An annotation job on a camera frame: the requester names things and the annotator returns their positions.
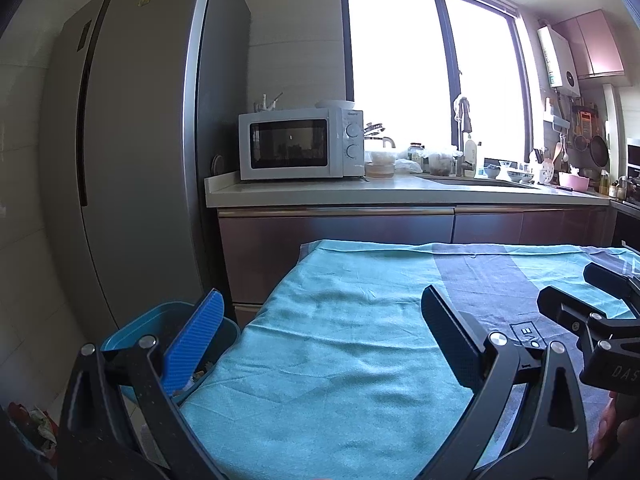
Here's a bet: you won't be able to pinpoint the white kitchen countertop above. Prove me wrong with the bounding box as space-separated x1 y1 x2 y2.
204 170 613 208

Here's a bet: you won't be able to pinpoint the dark framed kitchen window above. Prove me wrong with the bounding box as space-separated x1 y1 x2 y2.
340 0 533 161

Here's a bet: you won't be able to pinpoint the black frying pan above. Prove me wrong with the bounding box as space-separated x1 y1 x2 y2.
590 135 610 167

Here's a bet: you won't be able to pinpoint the clear plastic food container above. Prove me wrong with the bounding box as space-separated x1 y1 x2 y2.
427 149 456 177

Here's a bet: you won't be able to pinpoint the white dotted utensil holder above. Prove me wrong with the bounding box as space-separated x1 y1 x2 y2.
535 149 556 185

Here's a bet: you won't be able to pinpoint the steel kitchen sink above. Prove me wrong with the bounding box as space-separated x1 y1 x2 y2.
430 175 538 189

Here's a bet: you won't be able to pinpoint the small white figurine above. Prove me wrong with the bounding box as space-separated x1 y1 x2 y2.
252 91 283 113

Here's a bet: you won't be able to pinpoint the red patterned bag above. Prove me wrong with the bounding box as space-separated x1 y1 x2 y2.
7 402 58 456

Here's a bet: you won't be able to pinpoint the white water heater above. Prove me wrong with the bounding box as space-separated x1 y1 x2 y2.
537 25 582 96

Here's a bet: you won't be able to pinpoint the white microwave oven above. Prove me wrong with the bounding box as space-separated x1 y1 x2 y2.
238 107 366 182

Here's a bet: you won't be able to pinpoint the person's right hand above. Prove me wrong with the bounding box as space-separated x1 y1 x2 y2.
589 392 623 466

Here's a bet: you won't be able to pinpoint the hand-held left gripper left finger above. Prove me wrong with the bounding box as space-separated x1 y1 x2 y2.
56 287 227 480

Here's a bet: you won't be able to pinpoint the pink wall cabinet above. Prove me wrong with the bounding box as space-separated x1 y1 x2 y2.
552 9 626 79

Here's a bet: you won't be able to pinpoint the blue plastic bin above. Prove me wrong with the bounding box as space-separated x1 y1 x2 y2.
100 301 242 406

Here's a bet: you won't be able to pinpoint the pink basin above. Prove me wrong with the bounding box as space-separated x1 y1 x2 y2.
558 172 592 193

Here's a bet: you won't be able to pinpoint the brown kitchen base cabinets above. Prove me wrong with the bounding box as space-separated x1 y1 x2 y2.
217 204 618 321

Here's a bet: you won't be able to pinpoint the white range hood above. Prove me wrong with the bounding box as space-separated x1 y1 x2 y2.
602 85 640 181

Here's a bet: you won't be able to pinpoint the metal strainer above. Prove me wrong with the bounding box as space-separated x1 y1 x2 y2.
573 110 590 152

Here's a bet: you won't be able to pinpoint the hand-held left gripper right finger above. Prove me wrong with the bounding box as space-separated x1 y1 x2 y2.
421 285 590 480

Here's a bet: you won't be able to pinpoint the grey refrigerator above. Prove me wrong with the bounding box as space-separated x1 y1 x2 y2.
40 0 251 331

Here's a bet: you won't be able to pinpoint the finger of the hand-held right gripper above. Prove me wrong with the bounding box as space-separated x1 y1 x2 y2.
536 285 640 348
583 261 640 311

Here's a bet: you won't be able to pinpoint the grey wall rack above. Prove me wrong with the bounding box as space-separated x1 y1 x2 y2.
545 99 572 131

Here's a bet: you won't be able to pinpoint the black built-in oven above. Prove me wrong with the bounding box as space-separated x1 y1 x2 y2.
612 209 640 252

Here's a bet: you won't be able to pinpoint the blue patterned tablecloth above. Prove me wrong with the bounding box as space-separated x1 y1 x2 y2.
177 239 640 480

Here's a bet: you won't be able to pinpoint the steel kitchen faucet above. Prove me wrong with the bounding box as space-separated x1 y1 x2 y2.
452 95 476 177

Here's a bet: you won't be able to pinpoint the glass kettle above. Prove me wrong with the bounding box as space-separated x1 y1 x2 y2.
364 122 398 153

